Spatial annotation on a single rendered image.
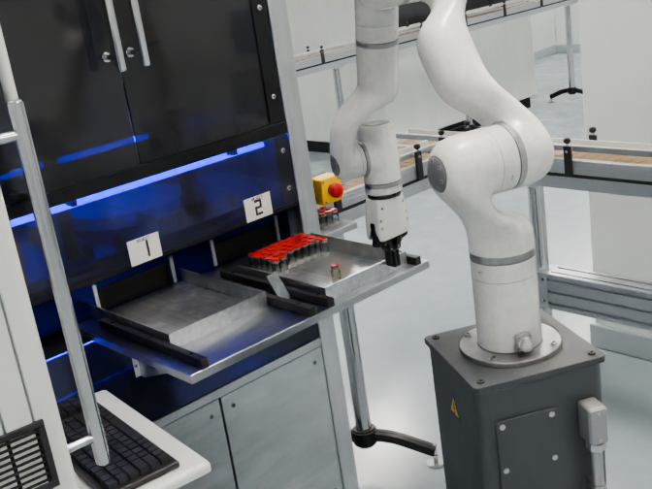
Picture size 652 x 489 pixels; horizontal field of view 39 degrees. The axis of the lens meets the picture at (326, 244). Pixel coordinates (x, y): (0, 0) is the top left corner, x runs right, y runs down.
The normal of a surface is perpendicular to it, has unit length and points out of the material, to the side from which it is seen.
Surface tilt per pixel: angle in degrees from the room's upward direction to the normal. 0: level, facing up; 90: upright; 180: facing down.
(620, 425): 0
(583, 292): 90
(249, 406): 90
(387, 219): 91
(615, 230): 90
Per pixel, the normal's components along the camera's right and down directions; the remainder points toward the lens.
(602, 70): -0.72, 0.31
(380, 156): 0.30, 0.24
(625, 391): -0.14, -0.94
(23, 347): 0.60, 0.17
